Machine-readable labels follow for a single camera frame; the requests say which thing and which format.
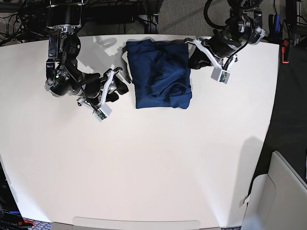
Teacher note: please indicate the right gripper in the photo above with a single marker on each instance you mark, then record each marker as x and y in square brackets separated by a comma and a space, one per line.
[99, 89]

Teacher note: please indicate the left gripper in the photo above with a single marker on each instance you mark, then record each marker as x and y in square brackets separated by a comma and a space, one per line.
[216, 50]

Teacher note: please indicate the blue long-sleeve shirt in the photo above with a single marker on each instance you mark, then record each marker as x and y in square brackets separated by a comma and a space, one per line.
[160, 73]

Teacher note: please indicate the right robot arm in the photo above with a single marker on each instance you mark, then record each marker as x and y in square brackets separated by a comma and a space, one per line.
[65, 20]

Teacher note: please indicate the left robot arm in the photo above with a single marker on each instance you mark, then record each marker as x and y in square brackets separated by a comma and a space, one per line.
[243, 27]

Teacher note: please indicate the beige plastic bin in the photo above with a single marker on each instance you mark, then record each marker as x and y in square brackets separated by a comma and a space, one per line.
[278, 199]

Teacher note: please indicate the black box with red label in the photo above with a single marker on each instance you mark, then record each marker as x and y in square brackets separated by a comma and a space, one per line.
[10, 216]

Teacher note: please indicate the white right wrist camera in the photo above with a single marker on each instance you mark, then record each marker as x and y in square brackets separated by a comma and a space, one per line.
[103, 112]

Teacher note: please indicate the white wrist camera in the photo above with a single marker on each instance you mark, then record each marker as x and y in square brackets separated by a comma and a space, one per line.
[220, 75]
[103, 112]

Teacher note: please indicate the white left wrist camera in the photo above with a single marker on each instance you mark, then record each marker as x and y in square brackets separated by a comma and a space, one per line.
[220, 75]

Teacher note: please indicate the black table frame leg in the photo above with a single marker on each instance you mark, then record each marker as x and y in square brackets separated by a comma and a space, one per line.
[148, 15]

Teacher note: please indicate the red clamp on frame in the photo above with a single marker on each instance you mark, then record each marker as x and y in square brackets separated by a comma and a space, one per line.
[285, 51]

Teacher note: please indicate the blue handled tool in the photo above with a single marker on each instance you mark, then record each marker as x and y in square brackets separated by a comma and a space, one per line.
[276, 24]

